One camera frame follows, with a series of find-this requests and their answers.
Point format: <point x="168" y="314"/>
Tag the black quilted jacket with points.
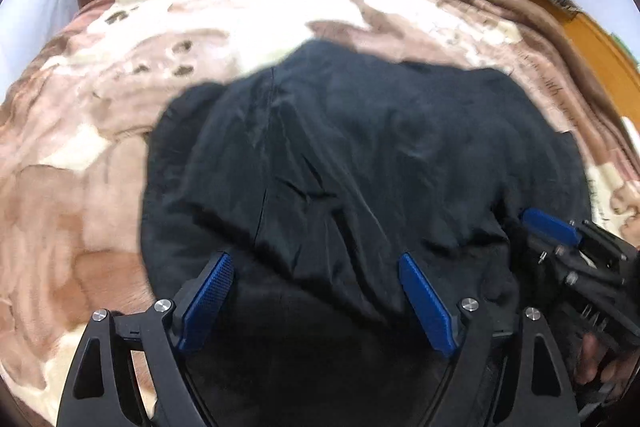
<point x="316" y="175"/>

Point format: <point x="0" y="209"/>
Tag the brown patterned fleece blanket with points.
<point x="74" y="128"/>

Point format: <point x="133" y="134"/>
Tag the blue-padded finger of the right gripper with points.
<point x="544" y="225"/>

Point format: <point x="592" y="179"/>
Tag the right hand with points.
<point x="617" y="373"/>

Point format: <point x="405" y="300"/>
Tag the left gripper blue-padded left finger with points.
<point x="198" y="303"/>

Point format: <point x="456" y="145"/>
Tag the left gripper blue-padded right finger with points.
<point x="433" y="300"/>

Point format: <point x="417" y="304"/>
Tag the wooden headboard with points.
<point x="610" y="62"/>

